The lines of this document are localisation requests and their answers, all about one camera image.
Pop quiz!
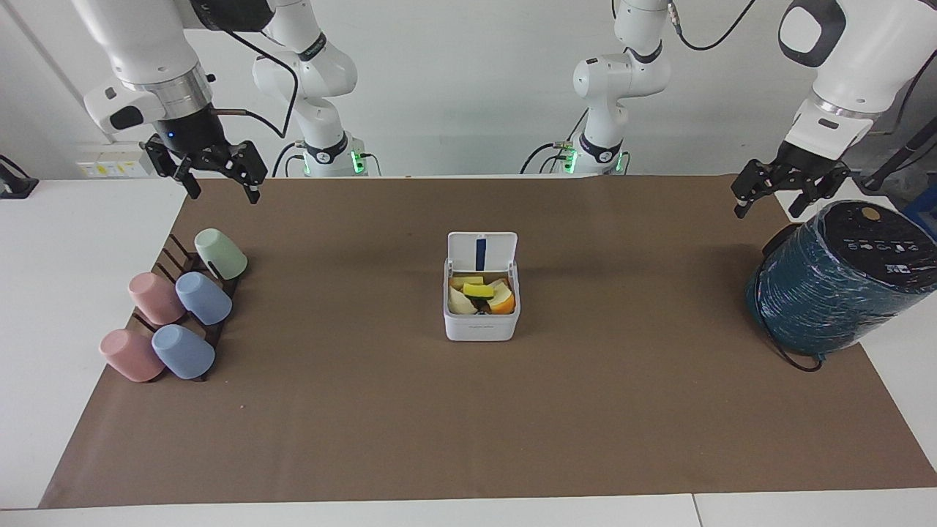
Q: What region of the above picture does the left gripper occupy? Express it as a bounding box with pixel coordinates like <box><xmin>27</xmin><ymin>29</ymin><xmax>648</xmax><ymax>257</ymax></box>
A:
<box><xmin>731</xmin><ymin>139</ymin><xmax>852</xmax><ymax>220</ymax></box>

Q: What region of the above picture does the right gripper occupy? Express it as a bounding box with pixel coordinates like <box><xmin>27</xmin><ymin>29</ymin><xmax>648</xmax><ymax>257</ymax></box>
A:
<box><xmin>143</xmin><ymin>105</ymin><xmax>269</xmax><ymax>205</ymax></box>

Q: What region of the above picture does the teal wrapped round bin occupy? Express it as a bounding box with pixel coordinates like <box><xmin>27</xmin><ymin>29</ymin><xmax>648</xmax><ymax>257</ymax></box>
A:
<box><xmin>745</xmin><ymin>200</ymin><xmax>937</xmax><ymax>359</ymax></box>

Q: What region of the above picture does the green plastic cup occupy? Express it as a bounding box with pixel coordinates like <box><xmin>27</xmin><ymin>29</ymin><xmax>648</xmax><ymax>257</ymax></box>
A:
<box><xmin>194</xmin><ymin>228</ymin><xmax>249</xmax><ymax>281</ymax></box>

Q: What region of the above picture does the dark brown cup rack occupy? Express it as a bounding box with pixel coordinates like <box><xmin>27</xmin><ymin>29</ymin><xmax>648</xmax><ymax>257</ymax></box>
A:
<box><xmin>129</xmin><ymin>233</ymin><xmax>239</xmax><ymax>383</ymax></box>

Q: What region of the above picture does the black stand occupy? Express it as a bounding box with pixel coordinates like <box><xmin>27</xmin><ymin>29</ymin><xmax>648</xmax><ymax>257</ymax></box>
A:
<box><xmin>861</xmin><ymin>116</ymin><xmax>937</xmax><ymax>194</ymax></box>
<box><xmin>0</xmin><ymin>154</ymin><xmax>40</xmax><ymax>200</ymax></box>

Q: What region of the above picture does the blue plastic cup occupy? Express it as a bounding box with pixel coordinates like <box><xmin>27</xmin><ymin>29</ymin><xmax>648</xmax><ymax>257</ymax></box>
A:
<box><xmin>151</xmin><ymin>324</ymin><xmax>216</xmax><ymax>381</ymax></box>
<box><xmin>175</xmin><ymin>272</ymin><xmax>234</xmax><ymax>326</ymax></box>

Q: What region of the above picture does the pink plastic cup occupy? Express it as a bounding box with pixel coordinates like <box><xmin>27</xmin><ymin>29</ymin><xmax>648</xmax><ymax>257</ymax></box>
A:
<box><xmin>128</xmin><ymin>272</ymin><xmax>187</xmax><ymax>326</ymax></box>
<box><xmin>99</xmin><ymin>329</ymin><xmax>165</xmax><ymax>384</ymax></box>

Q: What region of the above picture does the white box with hinged lid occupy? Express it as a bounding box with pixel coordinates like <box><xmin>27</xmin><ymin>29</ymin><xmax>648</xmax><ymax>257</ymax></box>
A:
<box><xmin>442</xmin><ymin>231</ymin><xmax>522</xmax><ymax>343</ymax></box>

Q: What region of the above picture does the black cable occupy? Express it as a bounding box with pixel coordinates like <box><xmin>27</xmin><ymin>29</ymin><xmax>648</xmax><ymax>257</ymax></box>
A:
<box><xmin>520</xmin><ymin>108</ymin><xmax>591</xmax><ymax>176</ymax></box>
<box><xmin>668</xmin><ymin>0</ymin><xmax>758</xmax><ymax>53</ymax></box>
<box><xmin>217</xmin><ymin>26</ymin><xmax>299</xmax><ymax>140</ymax></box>
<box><xmin>758</xmin><ymin>311</ymin><xmax>825</xmax><ymax>373</ymax></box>
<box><xmin>272</xmin><ymin>141</ymin><xmax>305</xmax><ymax>178</ymax></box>

